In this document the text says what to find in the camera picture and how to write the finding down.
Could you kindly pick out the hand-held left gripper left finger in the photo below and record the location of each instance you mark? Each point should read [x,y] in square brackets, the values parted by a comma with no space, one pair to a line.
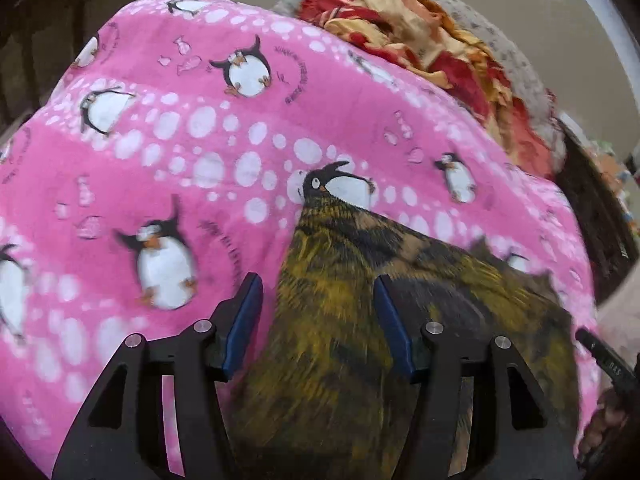
[242,320]

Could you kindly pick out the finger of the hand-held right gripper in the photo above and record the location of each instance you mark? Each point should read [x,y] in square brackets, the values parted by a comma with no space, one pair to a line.
[590,344]

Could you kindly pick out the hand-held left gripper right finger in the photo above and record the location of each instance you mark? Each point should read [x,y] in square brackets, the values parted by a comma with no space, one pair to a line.
[395,325]

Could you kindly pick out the dark floral patterned garment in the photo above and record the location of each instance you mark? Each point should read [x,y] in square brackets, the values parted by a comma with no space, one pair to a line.
[340,320]

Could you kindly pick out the person's right hand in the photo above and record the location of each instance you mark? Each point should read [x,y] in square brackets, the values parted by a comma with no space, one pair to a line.
[602,420]

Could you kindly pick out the dark carved wooden headboard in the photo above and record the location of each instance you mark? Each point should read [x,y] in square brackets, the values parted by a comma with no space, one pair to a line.
[595,220]

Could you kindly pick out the pink penguin print blanket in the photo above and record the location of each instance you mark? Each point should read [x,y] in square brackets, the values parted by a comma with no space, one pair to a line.
[175,170]

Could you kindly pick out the clutter of small colourful things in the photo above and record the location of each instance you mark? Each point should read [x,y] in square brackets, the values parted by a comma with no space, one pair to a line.
[615,167]

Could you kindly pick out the red floral quilt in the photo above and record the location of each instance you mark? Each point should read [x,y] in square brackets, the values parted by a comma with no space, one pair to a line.
[425,45]

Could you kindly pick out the dark wooden chair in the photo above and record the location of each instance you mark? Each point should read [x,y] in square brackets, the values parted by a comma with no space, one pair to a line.
[55,25]

